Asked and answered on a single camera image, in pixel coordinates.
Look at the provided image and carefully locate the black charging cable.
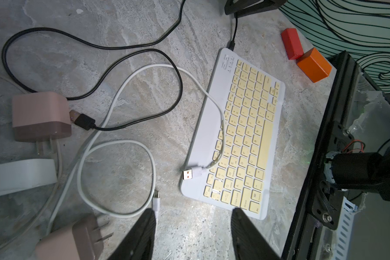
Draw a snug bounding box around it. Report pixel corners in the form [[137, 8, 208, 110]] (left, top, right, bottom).
[[1, 0, 239, 132]]

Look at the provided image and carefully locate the white slotted cable duct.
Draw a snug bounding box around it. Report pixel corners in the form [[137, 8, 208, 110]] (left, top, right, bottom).
[[331, 197, 358, 260]]

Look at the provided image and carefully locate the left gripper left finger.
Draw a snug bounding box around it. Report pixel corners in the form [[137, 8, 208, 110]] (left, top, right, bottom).
[[108, 209, 156, 260]]

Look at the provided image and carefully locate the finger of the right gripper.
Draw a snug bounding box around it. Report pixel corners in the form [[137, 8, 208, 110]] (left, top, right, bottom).
[[224, 0, 288, 16]]

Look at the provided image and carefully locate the white power strip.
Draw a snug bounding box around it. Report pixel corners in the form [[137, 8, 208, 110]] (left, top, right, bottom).
[[0, 159, 57, 196]]

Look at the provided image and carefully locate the pink charger adapter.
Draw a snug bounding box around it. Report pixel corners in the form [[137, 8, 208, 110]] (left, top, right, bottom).
[[12, 92, 72, 143], [35, 214, 113, 260]]

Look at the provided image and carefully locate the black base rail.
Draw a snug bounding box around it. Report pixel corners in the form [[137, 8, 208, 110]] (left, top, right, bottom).
[[282, 51, 359, 260]]

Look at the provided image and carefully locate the orange red tool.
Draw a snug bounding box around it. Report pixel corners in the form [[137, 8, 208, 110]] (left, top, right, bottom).
[[296, 48, 332, 83]]

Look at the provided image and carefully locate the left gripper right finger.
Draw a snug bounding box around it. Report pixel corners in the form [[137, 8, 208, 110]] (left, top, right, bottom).
[[231, 208, 280, 260]]

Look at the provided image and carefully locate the red block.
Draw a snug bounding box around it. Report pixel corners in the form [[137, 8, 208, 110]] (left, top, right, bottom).
[[281, 28, 304, 60]]

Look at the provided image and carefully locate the yellow keyboard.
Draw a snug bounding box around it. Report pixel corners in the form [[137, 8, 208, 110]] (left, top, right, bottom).
[[180, 48, 286, 220]]

